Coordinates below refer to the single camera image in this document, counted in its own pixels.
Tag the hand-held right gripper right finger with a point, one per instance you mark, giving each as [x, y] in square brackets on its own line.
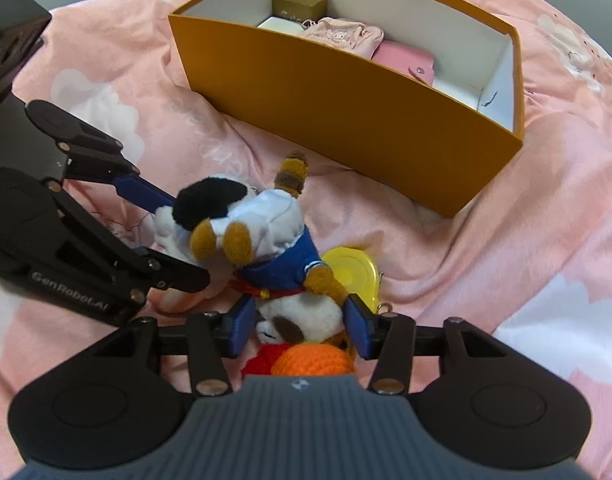
[358, 325]

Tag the orange cardboard box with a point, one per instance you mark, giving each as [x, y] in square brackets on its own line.
[346, 110]

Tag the red crochet piece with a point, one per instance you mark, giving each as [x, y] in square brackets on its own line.
[258, 362]

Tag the orange crochet ball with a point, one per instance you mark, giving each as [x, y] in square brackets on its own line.
[311, 360]

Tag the dog plush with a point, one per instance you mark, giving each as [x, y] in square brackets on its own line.
[281, 265]

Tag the pink bear print garment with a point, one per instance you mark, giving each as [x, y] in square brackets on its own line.
[343, 35]

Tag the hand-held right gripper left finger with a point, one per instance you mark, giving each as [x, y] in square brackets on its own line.
[242, 322]

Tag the black and white plush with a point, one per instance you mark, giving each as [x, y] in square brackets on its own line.
[206, 200]

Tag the yellow round case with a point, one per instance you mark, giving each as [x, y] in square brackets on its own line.
[353, 270]

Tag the white flat box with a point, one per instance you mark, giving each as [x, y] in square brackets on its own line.
[281, 26]

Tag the pink printed blanket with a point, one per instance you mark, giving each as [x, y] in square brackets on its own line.
[536, 210]

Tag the small gold box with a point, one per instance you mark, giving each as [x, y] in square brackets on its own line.
[298, 4]

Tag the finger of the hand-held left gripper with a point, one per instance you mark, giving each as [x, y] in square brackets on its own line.
[141, 190]
[171, 272]

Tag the pink snap wallet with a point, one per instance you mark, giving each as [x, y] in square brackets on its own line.
[403, 57]

